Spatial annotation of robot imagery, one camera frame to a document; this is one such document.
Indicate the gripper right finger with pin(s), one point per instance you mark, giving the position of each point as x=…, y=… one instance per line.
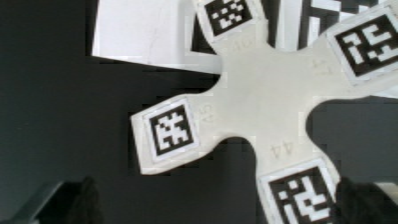
x=367, y=203

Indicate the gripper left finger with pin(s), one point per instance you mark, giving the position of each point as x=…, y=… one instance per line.
x=63, y=204

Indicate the white table base foot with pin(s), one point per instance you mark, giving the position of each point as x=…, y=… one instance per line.
x=180, y=128

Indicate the white fiducial marker sheet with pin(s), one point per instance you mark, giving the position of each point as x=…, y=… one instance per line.
x=148, y=33

